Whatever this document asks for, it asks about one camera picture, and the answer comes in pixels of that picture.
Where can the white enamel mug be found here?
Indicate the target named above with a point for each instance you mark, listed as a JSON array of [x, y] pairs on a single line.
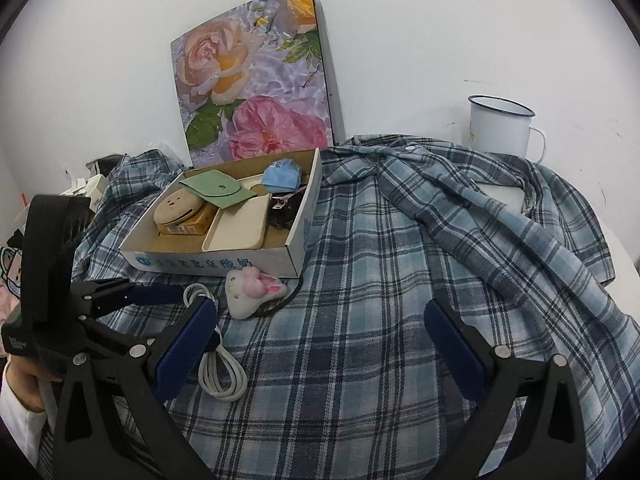
[[500, 130]]

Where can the cardboard box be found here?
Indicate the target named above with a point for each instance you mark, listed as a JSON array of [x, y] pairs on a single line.
[[210, 262]]

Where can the floral picture panel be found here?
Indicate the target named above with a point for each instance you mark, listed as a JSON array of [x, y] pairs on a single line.
[[240, 85]]

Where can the white carton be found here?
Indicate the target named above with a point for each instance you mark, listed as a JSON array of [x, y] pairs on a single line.
[[85, 186]]

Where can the green snap pouch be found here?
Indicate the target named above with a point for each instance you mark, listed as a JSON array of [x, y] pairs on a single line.
[[220, 187]]

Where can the light blue small packet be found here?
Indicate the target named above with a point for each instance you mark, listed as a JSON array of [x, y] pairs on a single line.
[[280, 177]]

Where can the white and pink bunny plush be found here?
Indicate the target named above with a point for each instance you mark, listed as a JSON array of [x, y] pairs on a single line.
[[247, 290]]

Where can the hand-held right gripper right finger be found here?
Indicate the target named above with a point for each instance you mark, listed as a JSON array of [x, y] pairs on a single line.
[[455, 350]]

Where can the black clip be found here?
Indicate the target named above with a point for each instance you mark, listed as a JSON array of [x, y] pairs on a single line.
[[285, 215]]

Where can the person's left hand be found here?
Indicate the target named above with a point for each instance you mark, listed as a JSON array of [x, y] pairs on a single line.
[[20, 385]]

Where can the gold and blue cigarette pack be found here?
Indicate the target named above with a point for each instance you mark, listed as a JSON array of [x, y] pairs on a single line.
[[192, 226]]

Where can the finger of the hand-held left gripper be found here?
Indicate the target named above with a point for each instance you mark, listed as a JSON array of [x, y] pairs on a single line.
[[155, 294], [110, 337]]

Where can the beige tray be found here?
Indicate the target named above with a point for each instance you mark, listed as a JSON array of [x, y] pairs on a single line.
[[235, 230]]

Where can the dark bag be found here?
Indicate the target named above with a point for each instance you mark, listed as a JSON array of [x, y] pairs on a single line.
[[105, 162]]

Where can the tan plush with face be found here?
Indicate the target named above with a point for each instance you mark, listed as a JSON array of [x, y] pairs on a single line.
[[175, 207]]

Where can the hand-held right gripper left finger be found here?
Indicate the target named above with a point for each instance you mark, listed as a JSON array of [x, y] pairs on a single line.
[[185, 350]]

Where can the blue plaid shirt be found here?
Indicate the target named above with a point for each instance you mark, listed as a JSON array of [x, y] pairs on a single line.
[[350, 335]]

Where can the cartoon printed item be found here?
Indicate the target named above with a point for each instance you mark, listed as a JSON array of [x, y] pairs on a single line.
[[10, 260]]

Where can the white flat box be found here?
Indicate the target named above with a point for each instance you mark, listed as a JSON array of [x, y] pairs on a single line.
[[500, 197]]

